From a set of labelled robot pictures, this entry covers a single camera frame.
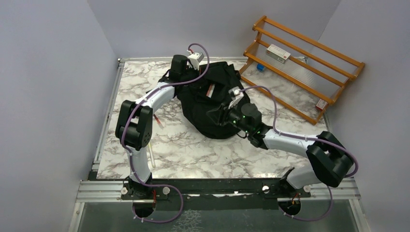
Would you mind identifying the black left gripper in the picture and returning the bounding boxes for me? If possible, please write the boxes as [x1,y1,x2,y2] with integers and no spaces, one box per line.
[180,64,208,88]

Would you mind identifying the orange wooden shelf rack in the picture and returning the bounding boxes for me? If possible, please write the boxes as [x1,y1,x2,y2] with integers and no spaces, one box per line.
[239,16,365,125]

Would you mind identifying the small blue object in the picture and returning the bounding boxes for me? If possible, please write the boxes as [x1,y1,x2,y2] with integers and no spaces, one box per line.
[256,64,265,72]

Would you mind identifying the black student bag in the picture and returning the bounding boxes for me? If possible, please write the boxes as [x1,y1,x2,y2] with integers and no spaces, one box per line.
[175,61,243,139]

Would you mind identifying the black metal base rail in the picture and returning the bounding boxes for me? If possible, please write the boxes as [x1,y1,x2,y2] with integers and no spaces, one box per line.
[79,178,311,211]

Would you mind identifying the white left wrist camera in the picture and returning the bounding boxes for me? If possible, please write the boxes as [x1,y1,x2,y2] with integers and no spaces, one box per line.
[188,52,204,71]

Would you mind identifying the pale yellow pencil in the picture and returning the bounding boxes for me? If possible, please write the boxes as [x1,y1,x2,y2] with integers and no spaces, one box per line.
[148,143,156,168]

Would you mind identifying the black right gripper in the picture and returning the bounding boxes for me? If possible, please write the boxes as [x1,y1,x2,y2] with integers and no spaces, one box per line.
[207,98,251,134]

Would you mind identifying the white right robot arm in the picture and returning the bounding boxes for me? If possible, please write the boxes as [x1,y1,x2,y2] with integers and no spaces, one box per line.
[206,103,355,197]

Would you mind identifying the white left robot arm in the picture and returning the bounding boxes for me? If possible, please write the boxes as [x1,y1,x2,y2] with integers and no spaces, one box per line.
[115,52,210,199]

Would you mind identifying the small red white box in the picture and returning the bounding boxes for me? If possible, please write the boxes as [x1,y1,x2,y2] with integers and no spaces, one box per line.
[315,99,328,111]

